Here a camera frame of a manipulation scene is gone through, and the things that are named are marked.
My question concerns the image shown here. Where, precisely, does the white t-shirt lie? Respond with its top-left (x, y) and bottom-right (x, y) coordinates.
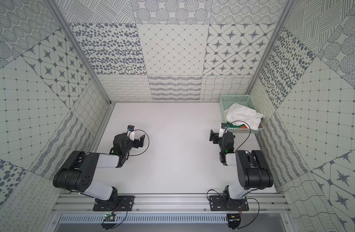
top-left (224, 103), bottom-right (264, 130)

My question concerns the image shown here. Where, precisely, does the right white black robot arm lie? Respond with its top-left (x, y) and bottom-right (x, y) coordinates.
top-left (208, 129), bottom-right (274, 212)

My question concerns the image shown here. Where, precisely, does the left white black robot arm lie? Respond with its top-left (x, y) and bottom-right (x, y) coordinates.
top-left (53, 128), bottom-right (149, 212)

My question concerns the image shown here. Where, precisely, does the green t-shirt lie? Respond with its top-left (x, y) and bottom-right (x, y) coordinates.
top-left (227, 122), bottom-right (245, 128)

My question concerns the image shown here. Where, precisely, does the green plastic basket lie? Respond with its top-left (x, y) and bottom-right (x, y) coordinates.
top-left (220, 95), bottom-right (264, 133)

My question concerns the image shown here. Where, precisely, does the left green circuit board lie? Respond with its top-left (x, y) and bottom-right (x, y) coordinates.
top-left (103, 214), bottom-right (116, 222)

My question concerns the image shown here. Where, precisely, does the right black circuit board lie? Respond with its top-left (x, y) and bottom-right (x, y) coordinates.
top-left (227, 214), bottom-right (241, 230)

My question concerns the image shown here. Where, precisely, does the right black camera cable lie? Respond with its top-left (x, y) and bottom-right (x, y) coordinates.
top-left (227, 120), bottom-right (252, 151)

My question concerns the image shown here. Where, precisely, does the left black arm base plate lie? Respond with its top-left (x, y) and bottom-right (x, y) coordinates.
top-left (93, 195), bottom-right (135, 212)

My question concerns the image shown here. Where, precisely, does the aluminium mounting rail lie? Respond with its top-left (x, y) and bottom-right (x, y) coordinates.
top-left (51, 193), bottom-right (291, 215)

